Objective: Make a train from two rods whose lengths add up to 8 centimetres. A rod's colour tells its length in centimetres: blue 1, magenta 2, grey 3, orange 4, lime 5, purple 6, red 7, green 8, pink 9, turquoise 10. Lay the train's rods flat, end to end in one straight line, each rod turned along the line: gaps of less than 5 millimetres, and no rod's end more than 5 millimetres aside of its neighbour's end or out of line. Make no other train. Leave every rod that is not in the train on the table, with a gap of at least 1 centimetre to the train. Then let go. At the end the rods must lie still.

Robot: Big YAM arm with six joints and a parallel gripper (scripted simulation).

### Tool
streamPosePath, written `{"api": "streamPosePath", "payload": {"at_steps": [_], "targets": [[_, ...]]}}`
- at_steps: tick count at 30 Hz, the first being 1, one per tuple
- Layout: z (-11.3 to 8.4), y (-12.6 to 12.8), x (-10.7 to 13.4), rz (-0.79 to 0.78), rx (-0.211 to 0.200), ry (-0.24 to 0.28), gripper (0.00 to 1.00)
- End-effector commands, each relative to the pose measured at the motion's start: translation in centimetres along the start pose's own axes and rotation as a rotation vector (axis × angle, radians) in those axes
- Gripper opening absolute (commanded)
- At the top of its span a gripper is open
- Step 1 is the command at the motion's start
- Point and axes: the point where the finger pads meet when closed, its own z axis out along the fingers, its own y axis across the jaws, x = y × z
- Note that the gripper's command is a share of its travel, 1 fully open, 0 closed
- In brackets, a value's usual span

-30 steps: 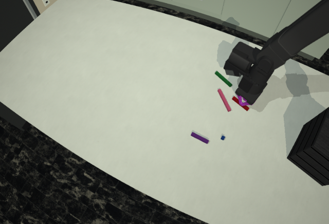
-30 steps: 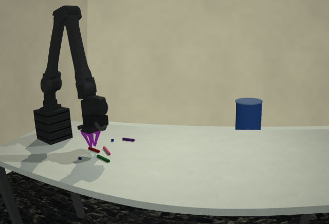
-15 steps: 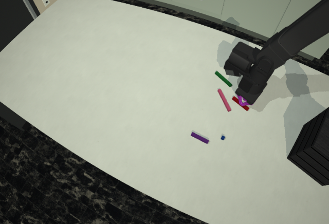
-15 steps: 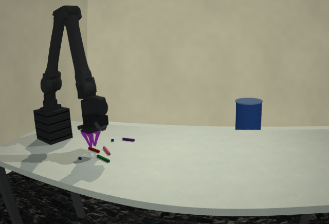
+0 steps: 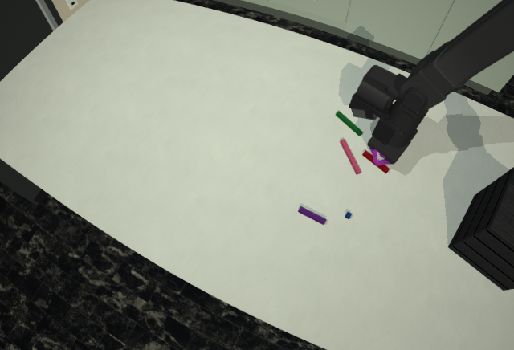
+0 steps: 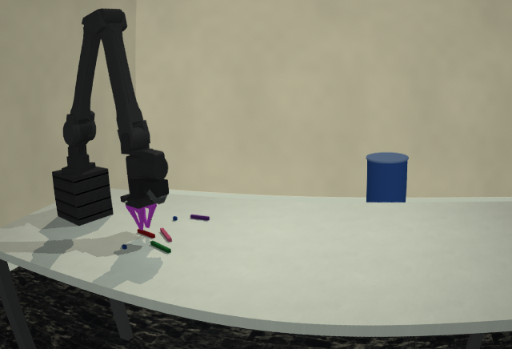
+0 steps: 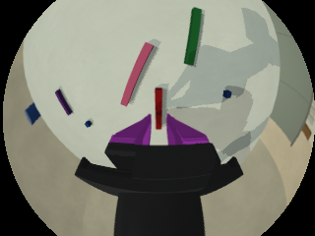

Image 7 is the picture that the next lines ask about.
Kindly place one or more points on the dark red rod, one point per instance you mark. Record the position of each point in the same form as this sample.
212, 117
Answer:
158, 100

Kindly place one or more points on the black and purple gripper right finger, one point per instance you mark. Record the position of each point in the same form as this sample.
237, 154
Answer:
183, 134

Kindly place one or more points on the green rod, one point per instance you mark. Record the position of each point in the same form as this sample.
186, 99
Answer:
193, 36

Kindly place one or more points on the pink rod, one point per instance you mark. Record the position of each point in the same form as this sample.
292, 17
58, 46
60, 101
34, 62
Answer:
135, 74

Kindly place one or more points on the purple rod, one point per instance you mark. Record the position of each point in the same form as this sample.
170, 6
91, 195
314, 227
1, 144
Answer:
63, 102

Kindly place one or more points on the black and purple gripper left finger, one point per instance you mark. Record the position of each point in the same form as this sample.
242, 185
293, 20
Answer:
138, 133

